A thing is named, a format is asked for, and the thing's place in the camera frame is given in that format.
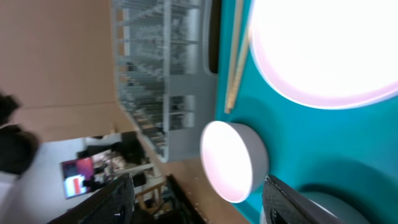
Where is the pink small bowl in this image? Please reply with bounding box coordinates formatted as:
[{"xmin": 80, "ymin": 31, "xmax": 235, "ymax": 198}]
[{"xmin": 200, "ymin": 121, "xmax": 270, "ymax": 203}]

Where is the background monitor screen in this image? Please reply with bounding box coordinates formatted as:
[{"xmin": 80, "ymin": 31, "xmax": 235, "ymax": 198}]
[{"xmin": 60, "ymin": 157, "xmax": 94, "ymax": 199}]

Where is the grey plastic dish rack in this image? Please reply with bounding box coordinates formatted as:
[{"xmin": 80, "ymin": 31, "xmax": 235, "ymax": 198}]
[{"xmin": 111, "ymin": 0, "xmax": 221, "ymax": 162}]

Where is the left wooden chopstick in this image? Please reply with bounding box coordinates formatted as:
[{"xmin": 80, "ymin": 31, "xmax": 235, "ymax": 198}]
[{"xmin": 224, "ymin": 0, "xmax": 244, "ymax": 114}]

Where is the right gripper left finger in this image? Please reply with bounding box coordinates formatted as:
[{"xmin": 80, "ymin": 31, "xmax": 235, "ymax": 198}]
[{"xmin": 49, "ymin": 174, "xmax": 135, "ymax": 224}]

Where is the wooden chopstick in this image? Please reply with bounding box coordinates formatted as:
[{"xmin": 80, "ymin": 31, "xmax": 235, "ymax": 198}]
[
  {"xmin": 224, "ymin": 0, "xmax": 244, "ymax": 114},
  {"xmin": 225, "ymin": 27, "xmax": 251, "ymax": 114}
]

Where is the large white round plate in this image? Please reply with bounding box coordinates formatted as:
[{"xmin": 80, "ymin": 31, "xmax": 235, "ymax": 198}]
[{"xmin": 250, "ymin": 0, "xmax": 397, "ymax": 110}]

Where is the teal plastic serving tray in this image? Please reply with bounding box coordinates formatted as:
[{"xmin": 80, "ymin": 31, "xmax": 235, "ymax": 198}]
[{"xmin": 215, "ymin": 1, "xmax": 397, "ymax": 223}]

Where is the right wooden chopstick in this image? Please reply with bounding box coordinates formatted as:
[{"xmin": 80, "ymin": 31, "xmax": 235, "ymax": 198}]
[{"xmin": 225, "ymin": 27, "xmax": 251, "ymax": 114}]

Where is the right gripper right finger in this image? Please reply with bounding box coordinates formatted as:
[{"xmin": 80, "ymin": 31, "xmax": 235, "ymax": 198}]
[{"xmin": 261, "ymin": 175, "xmax": 344, "ymax": 224}]

